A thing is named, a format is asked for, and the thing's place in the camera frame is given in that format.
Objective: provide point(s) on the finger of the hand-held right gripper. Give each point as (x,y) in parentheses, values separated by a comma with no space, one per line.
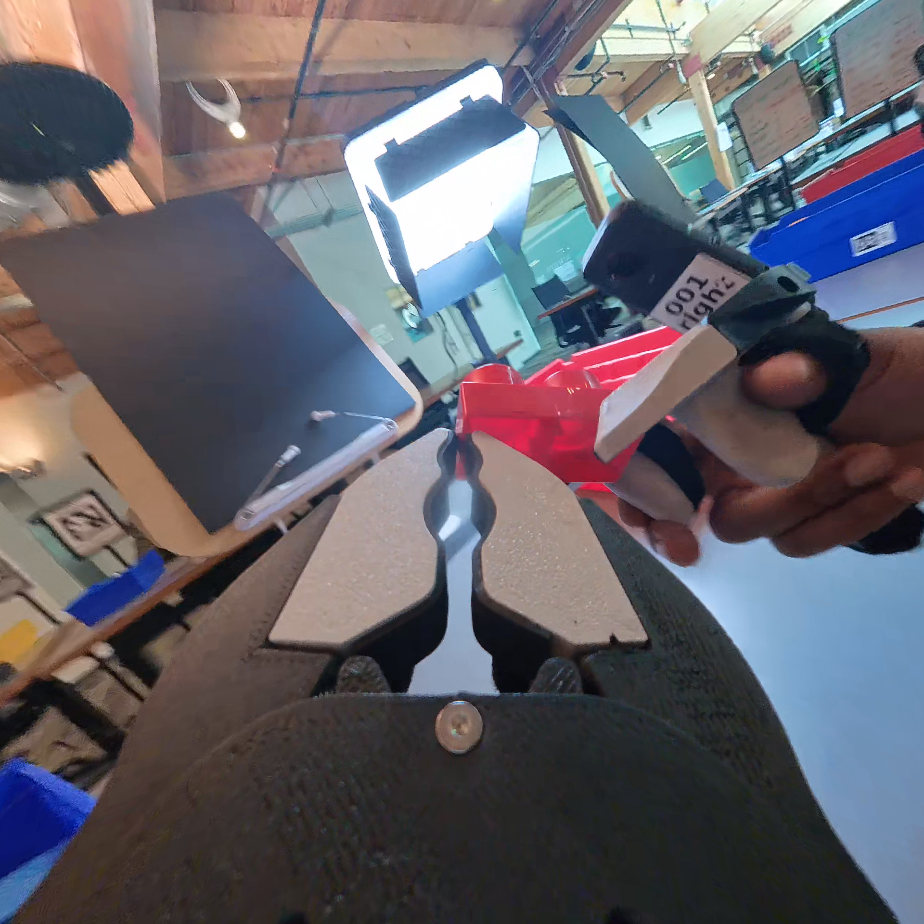
(664,390)

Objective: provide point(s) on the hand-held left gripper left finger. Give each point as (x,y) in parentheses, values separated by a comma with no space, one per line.
(361,563)

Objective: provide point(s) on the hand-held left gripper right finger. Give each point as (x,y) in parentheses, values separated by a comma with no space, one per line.
(556,570)

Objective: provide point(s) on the red toy block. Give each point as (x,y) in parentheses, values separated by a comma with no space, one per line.
(520,419)

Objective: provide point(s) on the blue bin with white label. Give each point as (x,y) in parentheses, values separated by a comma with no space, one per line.
(808,231)

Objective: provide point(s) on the black office chair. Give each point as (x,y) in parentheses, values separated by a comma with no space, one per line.
(577,310)

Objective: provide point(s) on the red storage tote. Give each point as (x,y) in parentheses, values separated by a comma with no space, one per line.
(866,162)

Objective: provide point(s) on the brown partition board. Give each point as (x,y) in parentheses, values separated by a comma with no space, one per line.
(776,115)

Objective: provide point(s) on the black light stand pole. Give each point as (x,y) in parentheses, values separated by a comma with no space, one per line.
(480,332)

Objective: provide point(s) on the black flag panel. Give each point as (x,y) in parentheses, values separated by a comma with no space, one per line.
(621,144)

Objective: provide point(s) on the blue plastic bin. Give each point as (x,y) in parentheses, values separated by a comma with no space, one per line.
(115,588)
(36,816)

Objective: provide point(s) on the studio light panel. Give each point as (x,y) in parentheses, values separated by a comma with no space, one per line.
(447,216)

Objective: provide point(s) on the fiducial marker sign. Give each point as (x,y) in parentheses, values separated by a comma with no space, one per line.
(83,523)

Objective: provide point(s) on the black board with pale rim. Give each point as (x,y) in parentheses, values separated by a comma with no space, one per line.
(180,346)

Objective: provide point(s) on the ceiling light bulb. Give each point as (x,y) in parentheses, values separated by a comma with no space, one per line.
(234,128)

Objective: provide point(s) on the black round disc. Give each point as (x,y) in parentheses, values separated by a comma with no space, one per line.
(58,123)

